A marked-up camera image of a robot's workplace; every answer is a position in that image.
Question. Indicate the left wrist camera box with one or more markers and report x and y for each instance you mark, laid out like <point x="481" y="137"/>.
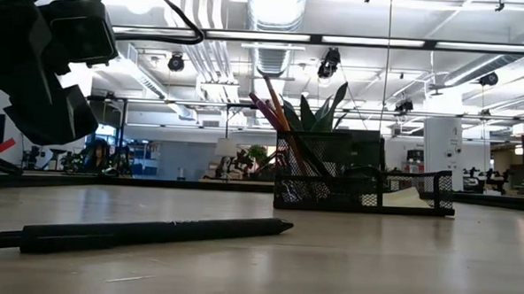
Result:
<point x="81" y="30"/>

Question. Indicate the yellow sticky note pad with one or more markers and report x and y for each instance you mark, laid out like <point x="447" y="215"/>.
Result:
<point x="403" y="198"/>

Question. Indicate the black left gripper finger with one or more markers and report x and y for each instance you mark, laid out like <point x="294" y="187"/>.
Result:
<point x="55" y="116"/>

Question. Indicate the black ceiling spotlight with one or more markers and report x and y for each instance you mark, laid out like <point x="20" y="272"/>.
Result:
<point x="329" y="63"/>
<point x="488" y="79"/>
<point x="404" y="105"/>
<point x="175" y="62"/>

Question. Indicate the white pillar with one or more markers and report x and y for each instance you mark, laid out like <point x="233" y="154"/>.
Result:
<point x="441" y="150"/>

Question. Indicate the person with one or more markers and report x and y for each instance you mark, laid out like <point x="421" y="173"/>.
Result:
<point x="97" y="155"/>

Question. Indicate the snake plant in white pot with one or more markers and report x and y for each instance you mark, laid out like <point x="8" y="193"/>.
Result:
<point x="321" y="116"/>

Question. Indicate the black aluminium table frame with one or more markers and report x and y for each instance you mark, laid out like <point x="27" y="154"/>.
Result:
<point x="198" y="185"/>

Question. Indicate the orange pencil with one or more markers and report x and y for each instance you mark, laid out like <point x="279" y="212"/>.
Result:
<point x="278" y="103"/>

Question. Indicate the floor lamp with white shade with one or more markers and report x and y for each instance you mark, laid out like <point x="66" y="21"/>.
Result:
<point x="225" y="147"/>

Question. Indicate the black mesh desk organizer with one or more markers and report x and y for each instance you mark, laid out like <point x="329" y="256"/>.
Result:
<point x="313" y="193"/>

